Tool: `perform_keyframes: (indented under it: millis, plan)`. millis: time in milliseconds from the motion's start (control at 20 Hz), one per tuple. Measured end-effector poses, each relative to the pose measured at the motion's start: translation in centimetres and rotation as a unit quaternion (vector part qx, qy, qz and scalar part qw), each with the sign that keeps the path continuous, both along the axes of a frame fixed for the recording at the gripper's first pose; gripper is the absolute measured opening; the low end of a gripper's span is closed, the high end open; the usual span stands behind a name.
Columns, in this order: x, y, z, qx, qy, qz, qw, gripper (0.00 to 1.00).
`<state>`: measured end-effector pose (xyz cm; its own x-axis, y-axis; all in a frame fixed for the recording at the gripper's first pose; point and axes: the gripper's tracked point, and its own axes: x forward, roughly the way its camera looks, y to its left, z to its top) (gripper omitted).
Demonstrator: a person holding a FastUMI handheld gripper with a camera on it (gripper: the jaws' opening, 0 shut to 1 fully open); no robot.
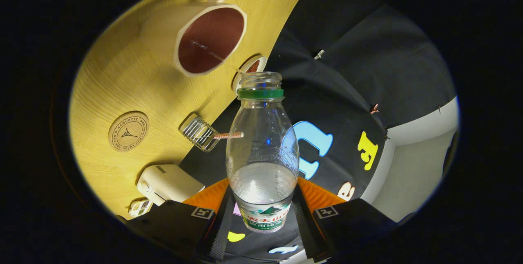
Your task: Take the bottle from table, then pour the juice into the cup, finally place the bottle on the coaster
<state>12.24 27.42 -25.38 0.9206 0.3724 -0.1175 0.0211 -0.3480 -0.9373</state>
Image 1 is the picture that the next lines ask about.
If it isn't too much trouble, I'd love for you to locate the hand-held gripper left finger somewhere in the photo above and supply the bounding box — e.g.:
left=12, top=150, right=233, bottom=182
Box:
left=116, top=177, right=236, bottom=264

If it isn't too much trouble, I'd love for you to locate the round cork coaster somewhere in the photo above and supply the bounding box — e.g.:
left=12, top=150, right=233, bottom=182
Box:
left=108, top=111, right=150, bottom=152

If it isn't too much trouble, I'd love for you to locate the white toaster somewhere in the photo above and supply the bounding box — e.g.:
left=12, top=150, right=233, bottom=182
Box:
left=136, top=164, right=206, bottom=206

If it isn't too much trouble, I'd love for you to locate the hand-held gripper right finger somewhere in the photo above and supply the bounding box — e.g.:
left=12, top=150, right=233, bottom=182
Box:
left=291, top=177, right=400, bottom=264

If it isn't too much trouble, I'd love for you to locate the white divided dish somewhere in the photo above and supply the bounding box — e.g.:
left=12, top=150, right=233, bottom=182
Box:
left=128, top=199, right=154, bottom=218

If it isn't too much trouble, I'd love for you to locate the wooden table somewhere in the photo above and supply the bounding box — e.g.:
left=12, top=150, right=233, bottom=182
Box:
left=69, top=0, right=318, bottom=219

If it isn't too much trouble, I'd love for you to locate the ribbed clear glass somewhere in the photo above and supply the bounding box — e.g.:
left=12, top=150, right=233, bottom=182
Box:
left=179, top=116, right=220, bottom=152

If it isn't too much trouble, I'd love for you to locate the clear plastic bottle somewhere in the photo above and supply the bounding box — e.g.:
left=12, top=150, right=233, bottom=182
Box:
left=226, top=72, right=300, bottom=234

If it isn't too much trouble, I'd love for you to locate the cream cup with wooden handle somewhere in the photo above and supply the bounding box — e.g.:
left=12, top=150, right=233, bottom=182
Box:
left=139, top=0, right=260, bottom=78

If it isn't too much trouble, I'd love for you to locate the white oval plate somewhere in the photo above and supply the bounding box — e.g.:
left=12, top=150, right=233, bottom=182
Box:
left=232, top=55, right=268, bottom=95

